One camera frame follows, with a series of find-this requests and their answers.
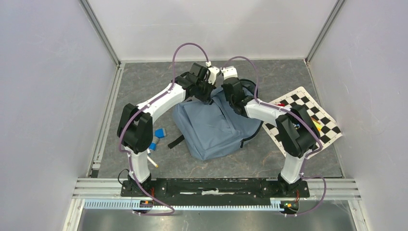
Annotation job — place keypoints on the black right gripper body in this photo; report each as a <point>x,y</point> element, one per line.
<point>228,98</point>

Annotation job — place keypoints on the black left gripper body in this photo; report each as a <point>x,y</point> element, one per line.
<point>204,88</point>

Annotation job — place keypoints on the blue fabric backpack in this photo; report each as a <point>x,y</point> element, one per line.
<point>212,130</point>

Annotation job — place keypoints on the blue grey glue stick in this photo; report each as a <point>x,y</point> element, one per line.
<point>154,143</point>

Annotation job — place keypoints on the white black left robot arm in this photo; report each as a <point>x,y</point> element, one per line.
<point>135,129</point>

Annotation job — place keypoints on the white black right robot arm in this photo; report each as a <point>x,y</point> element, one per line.
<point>297,132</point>

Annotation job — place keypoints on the blue pencil sharpener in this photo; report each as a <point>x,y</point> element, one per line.
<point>160,133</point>

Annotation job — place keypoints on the orange green toy blocks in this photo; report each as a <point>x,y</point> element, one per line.
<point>317,124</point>

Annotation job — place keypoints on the yellow cap marker pen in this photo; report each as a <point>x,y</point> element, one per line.
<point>152,162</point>

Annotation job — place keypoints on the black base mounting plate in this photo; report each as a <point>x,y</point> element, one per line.
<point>214,191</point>

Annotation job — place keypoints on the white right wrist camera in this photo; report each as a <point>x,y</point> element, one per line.
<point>229,72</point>

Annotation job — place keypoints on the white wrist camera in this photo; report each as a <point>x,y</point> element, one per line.
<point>229,72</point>
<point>213,72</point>

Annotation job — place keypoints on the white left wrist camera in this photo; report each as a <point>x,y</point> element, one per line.
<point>213,72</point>

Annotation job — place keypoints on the slotted cable duct rail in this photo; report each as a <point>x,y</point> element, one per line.
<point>135,204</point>

